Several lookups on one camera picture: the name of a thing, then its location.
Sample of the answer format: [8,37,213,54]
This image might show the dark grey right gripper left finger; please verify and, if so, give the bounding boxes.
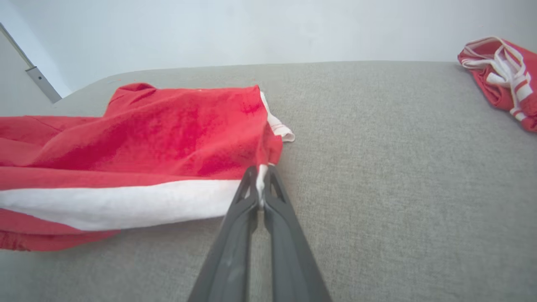
[187,166,261,302]

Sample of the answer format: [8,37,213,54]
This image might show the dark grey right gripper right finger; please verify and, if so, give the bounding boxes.
[263,165,333,302]

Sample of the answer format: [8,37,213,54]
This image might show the red basketball shorts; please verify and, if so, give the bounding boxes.
[0,83,295,252]

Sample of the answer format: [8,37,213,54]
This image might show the red basketball jersey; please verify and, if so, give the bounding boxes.
[457,36,537,134]

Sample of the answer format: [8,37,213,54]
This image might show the grey metal post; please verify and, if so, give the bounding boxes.
[0,23,63,104]

